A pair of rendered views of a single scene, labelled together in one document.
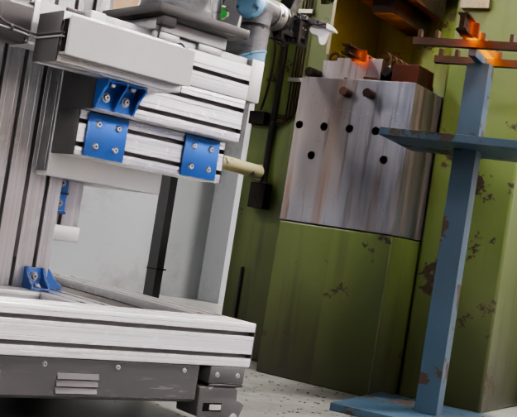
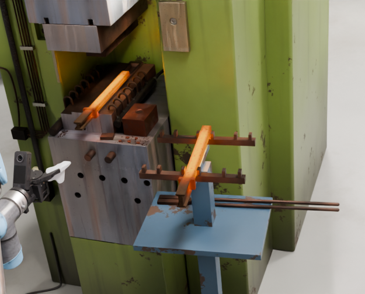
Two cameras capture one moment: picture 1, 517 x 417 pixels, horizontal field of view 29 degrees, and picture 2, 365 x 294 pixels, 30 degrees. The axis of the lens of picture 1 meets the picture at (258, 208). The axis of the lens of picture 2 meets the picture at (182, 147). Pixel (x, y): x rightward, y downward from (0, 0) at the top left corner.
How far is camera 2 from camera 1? 1.92 m
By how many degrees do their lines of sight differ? 34
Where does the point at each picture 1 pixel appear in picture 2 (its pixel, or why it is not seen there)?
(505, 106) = (221, 126)
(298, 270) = (97, 269)
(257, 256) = (59, 226)
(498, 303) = not seen: hidden behind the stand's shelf
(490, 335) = (247, 274)
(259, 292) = (69, 248)
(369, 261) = (148, 265)
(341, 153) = (101, 195)
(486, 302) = not seen: hidden behind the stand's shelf
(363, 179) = (125, 213)
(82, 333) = not seen: outside the picture
